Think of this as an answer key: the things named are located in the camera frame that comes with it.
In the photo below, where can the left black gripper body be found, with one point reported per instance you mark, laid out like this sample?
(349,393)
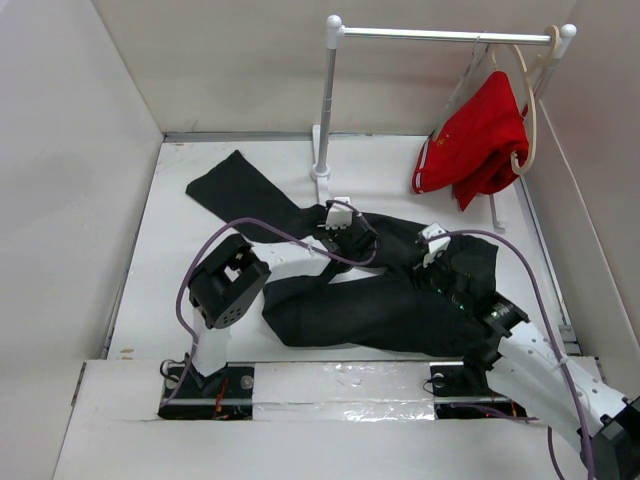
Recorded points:
(333,233)

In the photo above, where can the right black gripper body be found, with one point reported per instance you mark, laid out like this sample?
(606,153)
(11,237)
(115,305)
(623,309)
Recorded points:
(438,275)

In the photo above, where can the black denim trousers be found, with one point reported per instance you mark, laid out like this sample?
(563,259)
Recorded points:
(376,306)

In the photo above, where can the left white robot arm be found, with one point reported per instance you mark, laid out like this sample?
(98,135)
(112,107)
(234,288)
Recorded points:
(225,282)

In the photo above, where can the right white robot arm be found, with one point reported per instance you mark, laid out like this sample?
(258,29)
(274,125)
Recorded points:
(512,357)

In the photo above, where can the cream wooden hanger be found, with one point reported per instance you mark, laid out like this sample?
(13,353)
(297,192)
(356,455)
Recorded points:
(533,78)

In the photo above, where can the grey metal trouser hanger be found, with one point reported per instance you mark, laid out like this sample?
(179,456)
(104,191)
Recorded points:
(478,53)

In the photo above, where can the red garment with white stripes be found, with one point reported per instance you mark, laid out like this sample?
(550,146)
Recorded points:
(473,151)

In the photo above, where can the silver foil tape strip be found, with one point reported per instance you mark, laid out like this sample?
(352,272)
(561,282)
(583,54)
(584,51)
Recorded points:
(342,391)

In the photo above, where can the white and silver clothes rack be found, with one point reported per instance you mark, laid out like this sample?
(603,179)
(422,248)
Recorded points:
(530,45)

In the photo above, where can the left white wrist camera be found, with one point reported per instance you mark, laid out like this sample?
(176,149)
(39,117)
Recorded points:
(339,215)

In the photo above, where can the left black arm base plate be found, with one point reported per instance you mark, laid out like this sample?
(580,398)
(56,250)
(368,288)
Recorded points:
(227,396)

